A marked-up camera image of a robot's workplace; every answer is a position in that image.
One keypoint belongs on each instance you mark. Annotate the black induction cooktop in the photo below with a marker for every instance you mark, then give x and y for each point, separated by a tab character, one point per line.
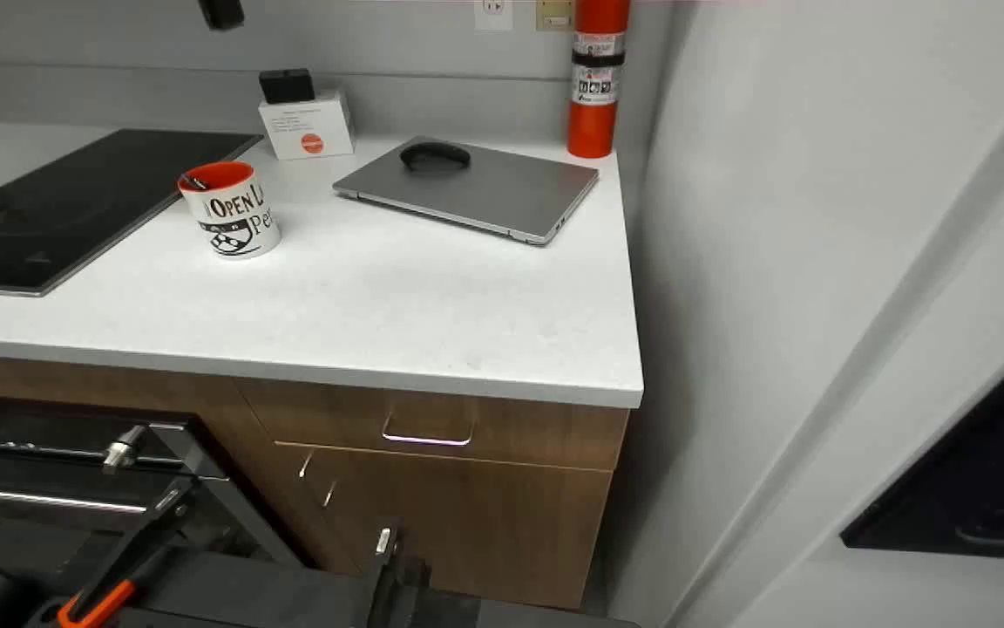
72	202

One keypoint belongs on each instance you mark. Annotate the white card orange dot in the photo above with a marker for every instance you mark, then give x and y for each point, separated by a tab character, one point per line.
304	127

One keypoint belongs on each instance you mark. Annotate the black rounded object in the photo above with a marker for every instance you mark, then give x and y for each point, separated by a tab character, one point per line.
434	156

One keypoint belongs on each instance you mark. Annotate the black bar silver bolt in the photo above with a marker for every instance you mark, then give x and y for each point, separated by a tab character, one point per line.
118	447

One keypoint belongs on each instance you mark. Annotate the white wall outlet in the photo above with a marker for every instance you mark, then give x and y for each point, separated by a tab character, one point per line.
494	13

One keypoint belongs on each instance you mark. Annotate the red fire extinguisher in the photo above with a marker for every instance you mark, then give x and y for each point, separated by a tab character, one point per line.
597	105

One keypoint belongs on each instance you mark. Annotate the white mug orange interior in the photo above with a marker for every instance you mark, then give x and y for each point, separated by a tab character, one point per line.
233	214

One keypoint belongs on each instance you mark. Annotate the black wall panel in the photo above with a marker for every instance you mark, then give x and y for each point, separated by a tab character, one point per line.
965	477

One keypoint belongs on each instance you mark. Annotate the beige wall switch plate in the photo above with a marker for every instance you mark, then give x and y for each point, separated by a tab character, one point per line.
553	13

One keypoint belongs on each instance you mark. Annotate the black base platform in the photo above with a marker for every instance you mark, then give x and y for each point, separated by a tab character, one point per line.
260	596

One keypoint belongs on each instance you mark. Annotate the black clamp silver screw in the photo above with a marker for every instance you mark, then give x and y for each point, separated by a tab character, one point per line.
390	579

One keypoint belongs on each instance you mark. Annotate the orange black bar clamp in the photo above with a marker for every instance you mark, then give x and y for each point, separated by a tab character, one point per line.
95	605

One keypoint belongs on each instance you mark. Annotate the grey closed laptop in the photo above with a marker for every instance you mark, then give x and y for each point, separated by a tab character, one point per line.
489	193

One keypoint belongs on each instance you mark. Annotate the black device behind card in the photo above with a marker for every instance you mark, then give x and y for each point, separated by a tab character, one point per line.
286	85

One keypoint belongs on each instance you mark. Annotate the wooden cabinet drawer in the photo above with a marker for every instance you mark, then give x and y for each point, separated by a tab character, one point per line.
489	525

